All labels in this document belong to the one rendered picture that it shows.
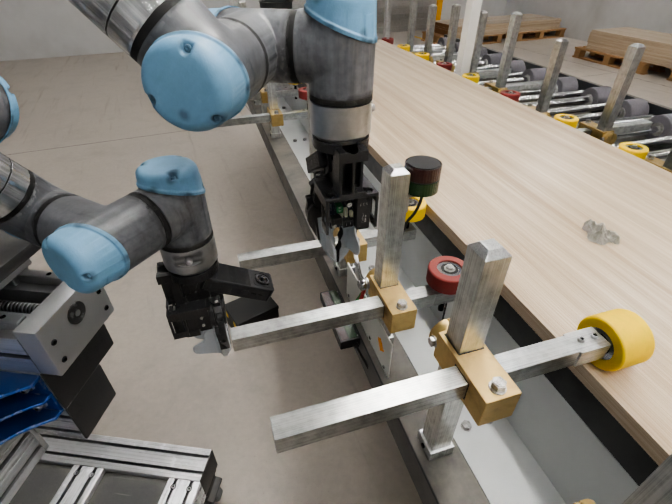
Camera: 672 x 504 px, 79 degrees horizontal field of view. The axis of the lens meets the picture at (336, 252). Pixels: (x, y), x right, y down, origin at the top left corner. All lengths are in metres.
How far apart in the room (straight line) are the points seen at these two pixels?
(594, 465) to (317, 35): 0.72
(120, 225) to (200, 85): 0.21
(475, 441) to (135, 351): 1.48
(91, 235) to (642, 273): 0.90
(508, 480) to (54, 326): 0.78
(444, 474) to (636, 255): 0.57
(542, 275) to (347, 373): 1.06
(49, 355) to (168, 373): 1.20
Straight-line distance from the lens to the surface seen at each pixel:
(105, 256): 0.49
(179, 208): 0.53
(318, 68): 0.48
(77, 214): 0.53
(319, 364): 1.76
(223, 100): 0.35
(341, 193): 0.50
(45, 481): 1.52
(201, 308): 0.64
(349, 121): 0.49
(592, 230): 1.02
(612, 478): 0.80
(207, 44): 0.36
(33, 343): 0.68
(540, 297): 0.80
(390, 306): 0.75
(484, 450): 0.91
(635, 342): 0.69
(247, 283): 0.64
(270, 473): 1.55
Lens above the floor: 1.39
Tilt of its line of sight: 37 degrees down
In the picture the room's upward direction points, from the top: straight up
